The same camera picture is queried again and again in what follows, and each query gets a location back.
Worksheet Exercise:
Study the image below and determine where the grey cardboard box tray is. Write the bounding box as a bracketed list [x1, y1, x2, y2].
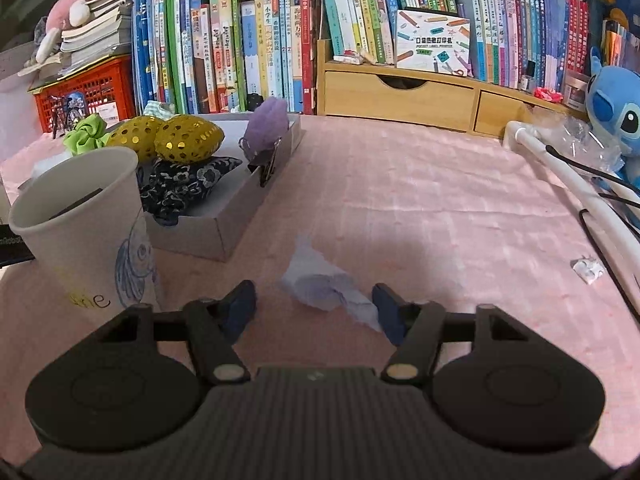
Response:
[146, 114, 304, 261]

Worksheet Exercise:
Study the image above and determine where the green scrunchie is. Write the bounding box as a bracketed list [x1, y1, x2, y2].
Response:
[63, 114, 111, 156]

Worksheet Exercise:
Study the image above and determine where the white paper cup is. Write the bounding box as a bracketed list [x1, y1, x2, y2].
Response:
[9, 148, 162, 320]

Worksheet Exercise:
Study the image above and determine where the stack of lying books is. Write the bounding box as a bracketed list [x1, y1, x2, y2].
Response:
[17, 0, 132, 79]

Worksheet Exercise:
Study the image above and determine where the green striped cloth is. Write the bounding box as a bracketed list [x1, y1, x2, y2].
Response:
[142, 100, 177, 122]

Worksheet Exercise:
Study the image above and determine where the black patterned cloth pouch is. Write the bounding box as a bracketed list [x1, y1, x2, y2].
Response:
[139, 156, 242, 226]

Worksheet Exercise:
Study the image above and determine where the right row of books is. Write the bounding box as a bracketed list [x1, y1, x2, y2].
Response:
[316, 0, 640, 92]

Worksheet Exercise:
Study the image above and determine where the row of upright books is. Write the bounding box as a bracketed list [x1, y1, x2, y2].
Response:
[131, 0, 320, 115]

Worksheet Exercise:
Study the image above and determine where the miniature bicycle model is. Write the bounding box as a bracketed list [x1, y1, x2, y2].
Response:
[50, 91, 88, 138]

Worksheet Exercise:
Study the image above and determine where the purple fluffy soft object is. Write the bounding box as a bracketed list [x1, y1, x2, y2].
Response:
[240, 96, 288, 162]

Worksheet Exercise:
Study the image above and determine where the black binder clip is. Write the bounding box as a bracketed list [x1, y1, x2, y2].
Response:
[239, 136, 282, 188]

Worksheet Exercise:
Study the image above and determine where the small black box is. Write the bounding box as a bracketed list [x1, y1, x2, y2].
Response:
[246, 93, 264, 112]

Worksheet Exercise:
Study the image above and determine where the white tube stand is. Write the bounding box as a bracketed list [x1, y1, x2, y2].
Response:
[502, 120, 640, 313]

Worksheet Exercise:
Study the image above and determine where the pink tablecloth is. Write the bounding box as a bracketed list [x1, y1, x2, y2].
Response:
[0, 114, 640, 466]

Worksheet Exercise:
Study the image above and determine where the blue Stitch plush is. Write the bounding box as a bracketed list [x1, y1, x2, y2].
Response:
[585, 47, 640, 188]

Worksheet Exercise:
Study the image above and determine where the pink plush toy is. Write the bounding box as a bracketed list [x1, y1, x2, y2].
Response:
[35, 0, 91, 64]

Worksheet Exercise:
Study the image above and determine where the red plastic crate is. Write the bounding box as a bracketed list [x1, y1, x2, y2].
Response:
[29, 54, 136, 132]

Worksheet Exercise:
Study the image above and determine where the small crumpled white wrapper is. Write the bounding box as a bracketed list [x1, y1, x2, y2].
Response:
[570, 258, 605, 285]

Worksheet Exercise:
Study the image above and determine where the wooden drawer organizer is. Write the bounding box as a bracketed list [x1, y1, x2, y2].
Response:
[317, 40, 586, 139]

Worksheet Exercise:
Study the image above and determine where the label printer box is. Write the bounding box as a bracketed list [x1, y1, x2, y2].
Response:
[395, 10, 472, 77]

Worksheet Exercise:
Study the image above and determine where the lilac tissue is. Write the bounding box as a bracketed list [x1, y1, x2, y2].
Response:
[281, 235, 382, 333]

